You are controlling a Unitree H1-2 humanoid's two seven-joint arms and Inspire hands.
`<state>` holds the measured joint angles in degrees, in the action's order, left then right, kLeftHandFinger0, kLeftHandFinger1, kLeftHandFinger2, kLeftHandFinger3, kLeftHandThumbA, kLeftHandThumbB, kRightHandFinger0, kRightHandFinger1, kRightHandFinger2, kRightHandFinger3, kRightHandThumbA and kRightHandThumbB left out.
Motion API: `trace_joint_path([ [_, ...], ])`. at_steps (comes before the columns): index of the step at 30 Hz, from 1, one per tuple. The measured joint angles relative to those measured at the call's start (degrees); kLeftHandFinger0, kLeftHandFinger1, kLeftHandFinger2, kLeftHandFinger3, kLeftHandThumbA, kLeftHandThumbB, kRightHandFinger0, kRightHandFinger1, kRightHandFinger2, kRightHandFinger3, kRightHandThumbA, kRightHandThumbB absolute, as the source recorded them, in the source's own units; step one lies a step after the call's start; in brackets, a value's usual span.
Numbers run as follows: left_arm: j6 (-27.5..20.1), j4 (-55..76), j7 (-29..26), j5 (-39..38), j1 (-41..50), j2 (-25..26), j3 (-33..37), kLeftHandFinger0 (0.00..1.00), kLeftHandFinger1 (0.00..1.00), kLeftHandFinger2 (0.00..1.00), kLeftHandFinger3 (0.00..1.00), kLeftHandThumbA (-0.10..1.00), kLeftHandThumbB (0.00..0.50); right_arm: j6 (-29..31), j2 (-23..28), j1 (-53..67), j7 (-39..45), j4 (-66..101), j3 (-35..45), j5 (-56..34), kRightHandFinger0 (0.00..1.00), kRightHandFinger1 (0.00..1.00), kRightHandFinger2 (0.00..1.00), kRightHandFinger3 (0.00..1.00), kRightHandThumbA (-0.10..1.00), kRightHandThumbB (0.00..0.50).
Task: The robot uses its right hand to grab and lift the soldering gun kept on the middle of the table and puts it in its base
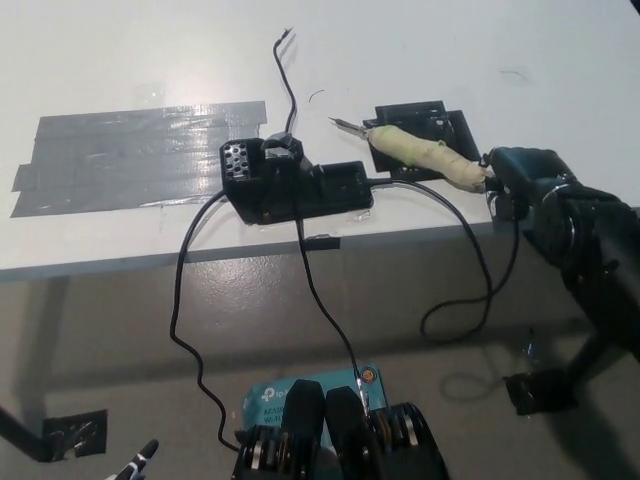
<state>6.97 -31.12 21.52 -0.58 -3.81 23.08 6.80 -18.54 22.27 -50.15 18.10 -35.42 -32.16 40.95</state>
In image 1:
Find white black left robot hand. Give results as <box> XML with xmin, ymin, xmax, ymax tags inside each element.
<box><xmin>102</xmin><ymin>438</ymin><xmax>161</xmax><ymax>480</ymax></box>

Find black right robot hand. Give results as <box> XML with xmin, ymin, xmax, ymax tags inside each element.
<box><xmin>479</xmin><ymin>145</ymin><xmax>576</xmax><ymax>221</ymax></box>

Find black soldering iron cord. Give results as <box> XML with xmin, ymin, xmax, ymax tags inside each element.
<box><xmin>369</xmin><ymin>178</ymin><xmax>521</xmax><ymax>345</ymax></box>

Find beige taped soldering iron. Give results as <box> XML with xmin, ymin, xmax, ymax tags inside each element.
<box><xmin>327</xmin><ymin>116</ymin><xmax>494</xmax><ymax>194</ymax></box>

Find black robot torso blocks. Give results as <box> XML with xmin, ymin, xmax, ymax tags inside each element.
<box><xmin>230</xmin><ymin>378</ymin><xmax>451</xmax><ymax>480</ymax></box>

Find black soldering station base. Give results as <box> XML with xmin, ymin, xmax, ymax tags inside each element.
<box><xmin>220</xmin><ymin>130</ymin><xmax>374</xmax><ymax>226</ymax></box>

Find black floor tape patch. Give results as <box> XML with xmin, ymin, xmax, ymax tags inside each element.
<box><xmin>42</xmin><ymin>408</ymin><xmax>109</xmax><ymax>459</ymax></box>
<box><xmin>502</xmin><ymin>367</ymin><xmax>581</xmax><ymax>416</ymax></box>

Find black printed holder plate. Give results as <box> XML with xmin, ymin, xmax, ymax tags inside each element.
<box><xmin>362</xmin><ymin>101</ymin><xmax>482</xmax><ymax>179</ymax></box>

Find teal tp-link box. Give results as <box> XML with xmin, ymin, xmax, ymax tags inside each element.
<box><xmin>242</xmin><ymin>364</ymin><xmax>391</xmax><ymax>446</ymax></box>

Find white table leg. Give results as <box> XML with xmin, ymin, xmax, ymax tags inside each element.
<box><xmin>19</xmin><ymin>277</ymin><xmax>71</xmax><ymax>426</ymax></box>

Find small black tape strip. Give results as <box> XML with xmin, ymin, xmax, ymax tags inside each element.
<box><xmin>302</xmin><ymin>235</ymin><xmax>341</xmax><ymax>251</ymax></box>

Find black wavy cable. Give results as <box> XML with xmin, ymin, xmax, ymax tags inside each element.
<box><xmin>169</xmin><ymin>192</ymin><xmax>246</xmax><ymax>454</ymax></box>

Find black frayed-end wire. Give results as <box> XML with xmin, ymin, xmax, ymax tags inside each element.
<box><xmin>272</xmin><ymin>28</ymin><xmax>297</xmax><ymax>134</ymax></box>

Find thin white floor cord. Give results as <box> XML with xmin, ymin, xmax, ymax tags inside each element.
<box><xmin>439</xmin><ymin>372</ymin><xmax>501</xmax><ymax>401</ymax></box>

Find black cable with connector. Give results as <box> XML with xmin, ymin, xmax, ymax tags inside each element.
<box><xmin>294</xmin><ymin>219</ymin><xmax>369</xmax><ymax>416</ymax></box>

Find grey duct tape patch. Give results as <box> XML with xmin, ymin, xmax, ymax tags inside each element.
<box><xmin>9</xmin><ymin>101</ymin><xmax>269</xmax><ymax>219</ymax></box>

